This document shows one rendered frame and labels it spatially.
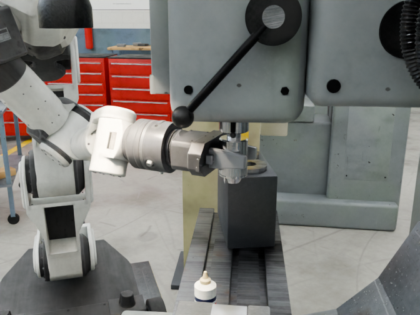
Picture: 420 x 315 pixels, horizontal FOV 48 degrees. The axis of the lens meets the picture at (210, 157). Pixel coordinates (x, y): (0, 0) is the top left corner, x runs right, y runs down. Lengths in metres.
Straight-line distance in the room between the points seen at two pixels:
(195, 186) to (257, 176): 1.52
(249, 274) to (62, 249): 0.71
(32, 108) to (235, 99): 0.52
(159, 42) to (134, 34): 9.27
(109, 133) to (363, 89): 0.43
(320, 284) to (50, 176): 1.85
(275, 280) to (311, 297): 1.66
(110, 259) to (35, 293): 0.31
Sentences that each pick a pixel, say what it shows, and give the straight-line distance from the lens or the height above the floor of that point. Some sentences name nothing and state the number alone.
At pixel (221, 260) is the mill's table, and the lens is 1.14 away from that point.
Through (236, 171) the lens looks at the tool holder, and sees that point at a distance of 0.76.
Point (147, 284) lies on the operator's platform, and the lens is 2.03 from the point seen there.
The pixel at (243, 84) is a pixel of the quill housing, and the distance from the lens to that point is 0.65.
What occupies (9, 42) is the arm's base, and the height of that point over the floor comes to 1.41.
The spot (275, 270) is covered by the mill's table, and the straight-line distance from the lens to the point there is 1.11.
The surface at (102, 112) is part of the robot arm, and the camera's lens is 0.87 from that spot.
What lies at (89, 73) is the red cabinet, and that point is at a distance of 5.65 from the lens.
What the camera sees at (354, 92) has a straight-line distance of 0.65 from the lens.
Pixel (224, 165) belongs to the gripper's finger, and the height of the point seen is 1.23.
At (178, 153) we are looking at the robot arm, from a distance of 0.77.
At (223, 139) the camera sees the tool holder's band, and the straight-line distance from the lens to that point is 0.75.
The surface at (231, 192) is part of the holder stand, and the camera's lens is 1.14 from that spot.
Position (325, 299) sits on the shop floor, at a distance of 2.73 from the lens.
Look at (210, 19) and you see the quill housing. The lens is 0.65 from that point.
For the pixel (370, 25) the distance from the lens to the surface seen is 0.64.
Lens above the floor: 1.46
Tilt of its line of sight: 17 degrees down
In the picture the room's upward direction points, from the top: straight up
